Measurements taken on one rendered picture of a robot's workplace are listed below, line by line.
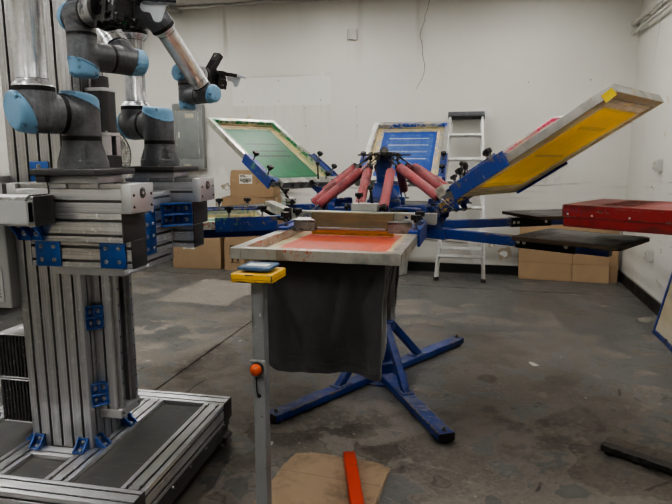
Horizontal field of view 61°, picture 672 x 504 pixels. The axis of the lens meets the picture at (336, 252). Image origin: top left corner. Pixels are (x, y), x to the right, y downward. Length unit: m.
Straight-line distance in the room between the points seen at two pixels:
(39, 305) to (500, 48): 5.36
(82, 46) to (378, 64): 5.24
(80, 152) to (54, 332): 0.73
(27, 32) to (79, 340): 1.04
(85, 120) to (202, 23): 5.57
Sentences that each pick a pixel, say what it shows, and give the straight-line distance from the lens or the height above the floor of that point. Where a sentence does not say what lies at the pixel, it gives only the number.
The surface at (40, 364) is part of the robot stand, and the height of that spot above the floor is 0.54.
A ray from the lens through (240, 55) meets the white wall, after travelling 7.17.
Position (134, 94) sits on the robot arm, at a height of 1.54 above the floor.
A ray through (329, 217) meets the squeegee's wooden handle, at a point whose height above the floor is 1.04.
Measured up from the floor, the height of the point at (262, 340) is 0.74.
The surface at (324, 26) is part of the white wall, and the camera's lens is 6.90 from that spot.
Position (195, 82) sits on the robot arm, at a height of 1.60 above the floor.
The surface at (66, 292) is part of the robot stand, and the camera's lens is 2.26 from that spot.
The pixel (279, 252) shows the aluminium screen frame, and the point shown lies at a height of 0.98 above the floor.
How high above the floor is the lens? 1.30
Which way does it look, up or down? 9 degrees down
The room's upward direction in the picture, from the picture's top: straight up
